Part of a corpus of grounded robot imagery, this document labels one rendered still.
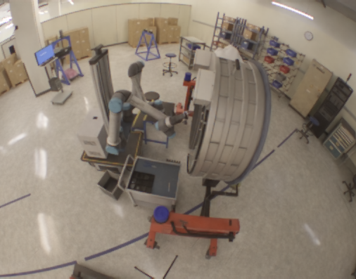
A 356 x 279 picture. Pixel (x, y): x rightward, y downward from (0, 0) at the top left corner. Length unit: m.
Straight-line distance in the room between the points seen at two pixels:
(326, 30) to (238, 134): 5.64
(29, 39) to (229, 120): 5.29
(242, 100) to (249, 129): 0.22
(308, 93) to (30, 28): 8.48
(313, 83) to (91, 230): 6.50
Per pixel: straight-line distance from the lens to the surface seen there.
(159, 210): 1.20
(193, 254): 2.31
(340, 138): 5.52
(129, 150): 2.44
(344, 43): 6.24
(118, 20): 8.72
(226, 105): 1.14
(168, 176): 1.80
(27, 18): 5.37
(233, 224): 1.45
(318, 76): 5.69
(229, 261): 2.48
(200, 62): 1.66
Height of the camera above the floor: 2.27
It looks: 49 degrees down
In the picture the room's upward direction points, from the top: 9 degrees clockwise
